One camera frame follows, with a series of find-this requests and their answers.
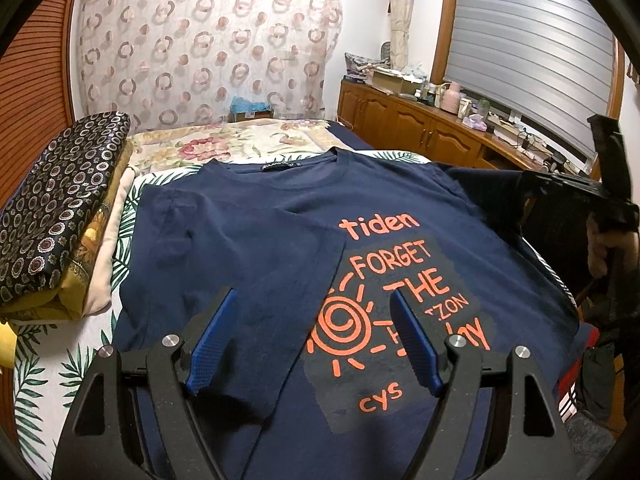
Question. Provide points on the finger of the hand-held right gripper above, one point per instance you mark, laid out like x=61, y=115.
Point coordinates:
x=607, y=150
x=555, y=184

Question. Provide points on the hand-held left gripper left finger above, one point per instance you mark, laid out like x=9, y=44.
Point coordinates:
x=212, y=345

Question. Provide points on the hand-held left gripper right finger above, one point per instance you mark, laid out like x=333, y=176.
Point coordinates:
x=417, y=345

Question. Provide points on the navy T-shirt with orange print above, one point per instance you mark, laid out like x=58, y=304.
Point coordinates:
x=250, y=235

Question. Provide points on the person's right hand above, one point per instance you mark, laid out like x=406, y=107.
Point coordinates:
x=597, y=252

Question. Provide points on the cream folded blanket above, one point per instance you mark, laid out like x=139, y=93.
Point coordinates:
x=106, y=270

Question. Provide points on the pink bottle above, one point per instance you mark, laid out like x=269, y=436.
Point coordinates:
x=457, y=95

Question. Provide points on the grey window blind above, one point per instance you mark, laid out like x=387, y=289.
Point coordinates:
x=525, y=45

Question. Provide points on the palm leaf print bed sheet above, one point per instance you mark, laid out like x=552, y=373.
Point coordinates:
x=65, y=385

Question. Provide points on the wooden cabinet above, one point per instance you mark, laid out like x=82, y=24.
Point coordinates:
x=400, y=120

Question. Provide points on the floral bedspread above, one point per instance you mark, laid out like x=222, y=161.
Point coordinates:
x=200, y=150

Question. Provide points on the navy blue blanket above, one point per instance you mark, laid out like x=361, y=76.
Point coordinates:
x=350, y=137

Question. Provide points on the dark circle-patterned folded blanket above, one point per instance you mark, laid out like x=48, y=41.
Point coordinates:
x=55, y=200

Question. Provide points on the patterned bag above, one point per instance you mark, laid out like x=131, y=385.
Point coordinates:
x=365, y=65

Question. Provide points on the beige window curtain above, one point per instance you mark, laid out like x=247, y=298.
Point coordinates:
x=405, y=10

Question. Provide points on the cardboard box with blue bag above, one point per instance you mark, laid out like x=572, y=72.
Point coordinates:
x=250, y=105

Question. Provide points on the wooden louvered door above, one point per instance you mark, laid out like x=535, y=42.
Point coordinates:
x=45, y=85

